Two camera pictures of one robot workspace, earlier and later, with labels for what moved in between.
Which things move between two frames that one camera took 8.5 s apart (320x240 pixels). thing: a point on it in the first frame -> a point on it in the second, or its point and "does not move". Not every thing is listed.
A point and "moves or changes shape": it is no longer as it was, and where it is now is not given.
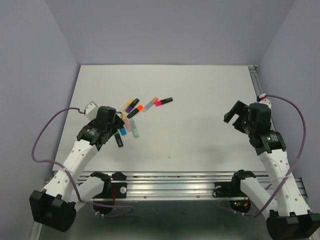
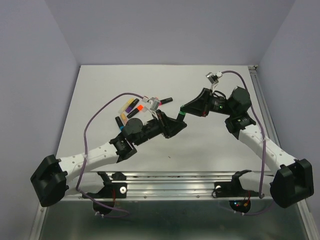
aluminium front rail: (176, 185) does not move
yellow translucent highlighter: (127, 104) does not move
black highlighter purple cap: (132, 105) does not move
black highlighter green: (118, 139) moves or changes shape
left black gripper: (115, 125) -> (170, 126)
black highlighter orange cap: (139, 108) does not move
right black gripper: (241, 109) -> (202, 104)
